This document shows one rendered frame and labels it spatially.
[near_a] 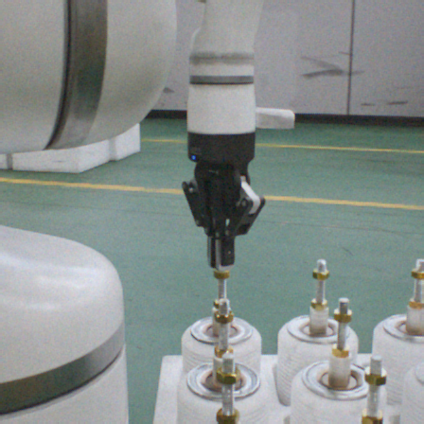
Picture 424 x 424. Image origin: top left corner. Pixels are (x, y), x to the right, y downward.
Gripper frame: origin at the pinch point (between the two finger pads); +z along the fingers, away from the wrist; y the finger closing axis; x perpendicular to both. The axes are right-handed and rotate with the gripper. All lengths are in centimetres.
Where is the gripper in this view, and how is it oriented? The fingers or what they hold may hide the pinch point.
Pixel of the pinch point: (220, 252)
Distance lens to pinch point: 69.8
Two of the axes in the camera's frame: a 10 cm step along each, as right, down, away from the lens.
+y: 6.0, 2.0, -7.8
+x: 8.0, -1.4, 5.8
